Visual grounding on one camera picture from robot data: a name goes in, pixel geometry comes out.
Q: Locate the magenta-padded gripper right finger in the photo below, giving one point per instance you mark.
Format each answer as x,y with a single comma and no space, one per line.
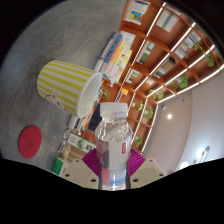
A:
143,173

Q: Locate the round ceiling lights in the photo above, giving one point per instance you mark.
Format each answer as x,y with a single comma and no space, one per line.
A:
169,116

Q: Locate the flat round red coaster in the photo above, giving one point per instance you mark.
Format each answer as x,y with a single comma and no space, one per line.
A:
30,142

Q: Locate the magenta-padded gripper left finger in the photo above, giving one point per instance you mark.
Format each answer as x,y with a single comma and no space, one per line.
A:
87,173

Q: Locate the orange wooden shelf unit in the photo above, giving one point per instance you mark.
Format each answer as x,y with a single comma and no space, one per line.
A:
166,50

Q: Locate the white box with green print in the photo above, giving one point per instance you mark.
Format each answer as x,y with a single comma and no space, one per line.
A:
80,141

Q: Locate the row of standing books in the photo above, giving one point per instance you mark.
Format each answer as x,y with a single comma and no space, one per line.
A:
115,55

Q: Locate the small green box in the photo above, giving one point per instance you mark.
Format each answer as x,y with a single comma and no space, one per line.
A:
60,166

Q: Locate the yellow striped white cup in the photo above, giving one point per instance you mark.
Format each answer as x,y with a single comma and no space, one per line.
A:
65,85

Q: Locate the clear plastic water bottle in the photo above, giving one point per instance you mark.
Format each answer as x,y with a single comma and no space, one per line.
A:
112,143

